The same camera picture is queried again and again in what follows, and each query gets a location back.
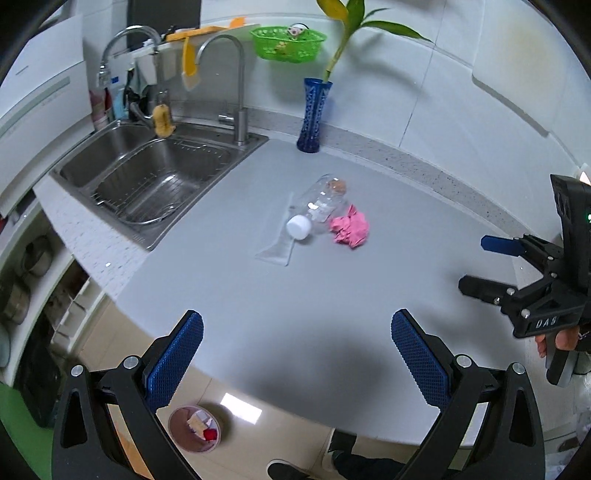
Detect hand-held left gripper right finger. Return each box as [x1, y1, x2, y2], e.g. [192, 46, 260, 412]
[385, 309, 546, 480]

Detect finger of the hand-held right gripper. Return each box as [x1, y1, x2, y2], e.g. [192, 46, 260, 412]
[458, 275, 518, 309]
[480, 234, 561, 273]

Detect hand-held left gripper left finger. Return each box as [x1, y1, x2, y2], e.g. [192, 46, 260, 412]
[51, 310, 213, 480]

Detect pink trash bin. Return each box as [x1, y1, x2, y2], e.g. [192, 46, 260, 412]
[167, 405, 223, 454]

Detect pink paper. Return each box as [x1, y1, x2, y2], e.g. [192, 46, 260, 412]
[329, 204, 371, 250]

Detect clear plastic bag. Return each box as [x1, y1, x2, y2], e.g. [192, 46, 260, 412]
[255, 191, 301, 267]

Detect clear plastic bottle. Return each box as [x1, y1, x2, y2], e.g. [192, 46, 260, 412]
[286, 174, 349, 241]

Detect person's right hand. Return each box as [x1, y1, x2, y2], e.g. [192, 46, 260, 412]
[534, 325, 585, 358]

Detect white storage boxes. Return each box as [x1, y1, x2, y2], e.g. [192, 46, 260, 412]
[51, 291, 100, 347]

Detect person's black shoe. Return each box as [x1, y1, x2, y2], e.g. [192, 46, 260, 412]
[323, 429, 357, 472]
[267, 459, 319, 480]

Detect person's leg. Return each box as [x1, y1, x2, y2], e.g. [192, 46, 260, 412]
[332, 450, 407, 480]

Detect large steel pot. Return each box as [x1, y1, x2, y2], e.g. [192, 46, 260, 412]
[0, 279, 31, 326]

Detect small steel pot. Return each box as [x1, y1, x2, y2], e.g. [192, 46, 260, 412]
[21, 235, 51, 278]

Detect stainless steel sink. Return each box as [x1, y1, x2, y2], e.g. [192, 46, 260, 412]
[50, 119, 269, 251]

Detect blue glass vase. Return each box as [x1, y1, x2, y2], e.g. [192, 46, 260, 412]
[297, 78, 333, 153]

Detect yellow hanging sponge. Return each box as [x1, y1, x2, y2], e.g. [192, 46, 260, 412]
[152, 104, 176, 138]

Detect chrome gooseneck faucet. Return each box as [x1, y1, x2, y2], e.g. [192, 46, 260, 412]
[195, 34, 250, 147]

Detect green bamboo plant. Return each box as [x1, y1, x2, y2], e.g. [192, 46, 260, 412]
[316, 0, 432, 86]

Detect pink bottle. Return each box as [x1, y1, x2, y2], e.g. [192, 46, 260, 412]
[90, 90, 109, 132]

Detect green plastic basket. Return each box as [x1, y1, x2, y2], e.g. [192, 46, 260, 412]
[250, 25, 328, 62]

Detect yellow dish cloth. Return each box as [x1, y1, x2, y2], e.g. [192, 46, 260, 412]
[181, 37, 202, 90]

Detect white countertop dishwasher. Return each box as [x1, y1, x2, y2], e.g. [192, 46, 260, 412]
[0, 14, 93, 195]

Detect orange plastic rack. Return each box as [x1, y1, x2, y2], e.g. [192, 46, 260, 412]
[165, 16, 245, 42]

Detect chrome faucet with filter head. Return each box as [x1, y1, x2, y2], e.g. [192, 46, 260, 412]
[95, 25, 162, 127]

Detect wire drain basket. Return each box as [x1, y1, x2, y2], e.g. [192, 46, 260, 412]
[90, 138, 234, 226]

